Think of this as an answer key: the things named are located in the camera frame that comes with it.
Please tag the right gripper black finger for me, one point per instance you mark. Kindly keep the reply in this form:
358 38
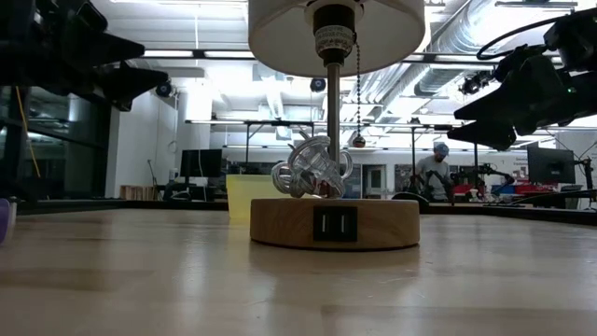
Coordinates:
494 135
494 107

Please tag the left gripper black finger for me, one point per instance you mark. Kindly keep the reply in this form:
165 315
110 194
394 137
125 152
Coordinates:
121 50
135 86

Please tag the purple wall charger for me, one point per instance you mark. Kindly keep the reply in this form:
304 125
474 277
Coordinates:
4 219

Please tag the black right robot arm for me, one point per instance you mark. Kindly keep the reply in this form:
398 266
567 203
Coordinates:
585 102

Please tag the black computer monitor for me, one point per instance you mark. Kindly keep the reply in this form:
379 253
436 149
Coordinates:
200 163
550 163

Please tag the person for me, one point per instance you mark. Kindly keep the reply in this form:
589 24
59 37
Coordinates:
434 175

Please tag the wooden crate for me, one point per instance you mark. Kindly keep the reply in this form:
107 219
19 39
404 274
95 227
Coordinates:
140 192

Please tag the yellow translucent plastic bin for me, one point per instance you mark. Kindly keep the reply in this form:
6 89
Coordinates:
240 196

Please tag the white shade wooden base lamp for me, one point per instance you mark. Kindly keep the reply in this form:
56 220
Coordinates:
289 224

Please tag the black ceiling dome camera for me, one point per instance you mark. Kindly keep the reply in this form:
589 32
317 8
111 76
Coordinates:
163 89
318 85

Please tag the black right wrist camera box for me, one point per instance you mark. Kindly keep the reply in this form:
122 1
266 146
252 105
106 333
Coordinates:
576 39

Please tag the black aluminium table frame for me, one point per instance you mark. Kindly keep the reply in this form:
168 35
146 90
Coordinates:
116 204

